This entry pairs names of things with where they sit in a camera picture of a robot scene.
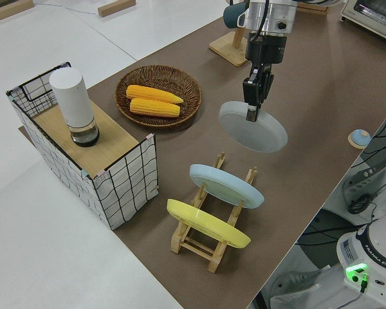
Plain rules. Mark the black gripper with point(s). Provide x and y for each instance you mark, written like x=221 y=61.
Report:
x=267 y=48

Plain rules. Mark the gray plate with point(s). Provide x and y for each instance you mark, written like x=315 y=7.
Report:
x=260 y=133

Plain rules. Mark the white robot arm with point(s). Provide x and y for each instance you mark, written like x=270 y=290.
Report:
x=270 y=16

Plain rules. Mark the light blue plate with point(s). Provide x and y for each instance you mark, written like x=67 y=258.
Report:
x=225 y=186

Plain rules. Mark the yellow plate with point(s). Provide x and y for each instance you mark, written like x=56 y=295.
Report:
x=206 y=223

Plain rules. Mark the low wooden plate rack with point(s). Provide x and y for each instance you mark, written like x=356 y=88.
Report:
x=196 y=246

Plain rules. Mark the wooden mug stand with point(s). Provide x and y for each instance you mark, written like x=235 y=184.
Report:
x=228 y=50

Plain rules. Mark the brown table mat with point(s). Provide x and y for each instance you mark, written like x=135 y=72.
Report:
x=308 y=145

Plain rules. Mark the teal mug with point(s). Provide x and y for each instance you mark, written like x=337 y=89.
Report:
x=232 y=14

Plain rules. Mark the brown wicker basket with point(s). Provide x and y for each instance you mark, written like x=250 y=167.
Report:
x=167 y=77

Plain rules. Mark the yellow corn cob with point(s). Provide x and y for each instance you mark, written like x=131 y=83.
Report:
x=152 y=94
x=154 y=108

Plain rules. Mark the blue domed wooden bell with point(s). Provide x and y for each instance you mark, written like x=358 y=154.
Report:
x=359 y=137

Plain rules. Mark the pink binder clip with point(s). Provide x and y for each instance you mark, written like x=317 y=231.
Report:
x=100 y=174
x=150 y=138

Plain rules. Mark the white toaster oven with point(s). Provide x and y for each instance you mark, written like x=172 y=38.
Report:
x=373 y=16

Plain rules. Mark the light wooden block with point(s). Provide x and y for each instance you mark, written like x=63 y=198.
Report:
x=9 y=9
x=115 y=7

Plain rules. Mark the grid patterned open box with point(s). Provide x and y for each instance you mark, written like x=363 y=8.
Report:
x=122 y=190

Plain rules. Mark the white cylindrical bottle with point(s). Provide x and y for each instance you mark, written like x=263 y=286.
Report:
x=72 y=96

